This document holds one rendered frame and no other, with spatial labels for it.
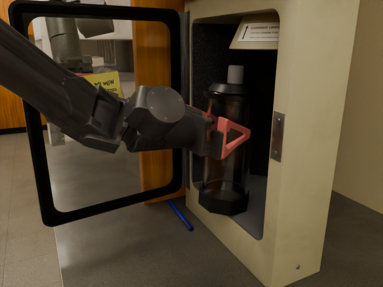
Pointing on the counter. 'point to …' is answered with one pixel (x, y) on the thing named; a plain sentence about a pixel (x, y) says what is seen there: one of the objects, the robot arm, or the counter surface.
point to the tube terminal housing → (291, 132)
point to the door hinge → (185, 86)
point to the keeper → (277, 136)
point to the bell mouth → (257, 32)
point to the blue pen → (180, 215)
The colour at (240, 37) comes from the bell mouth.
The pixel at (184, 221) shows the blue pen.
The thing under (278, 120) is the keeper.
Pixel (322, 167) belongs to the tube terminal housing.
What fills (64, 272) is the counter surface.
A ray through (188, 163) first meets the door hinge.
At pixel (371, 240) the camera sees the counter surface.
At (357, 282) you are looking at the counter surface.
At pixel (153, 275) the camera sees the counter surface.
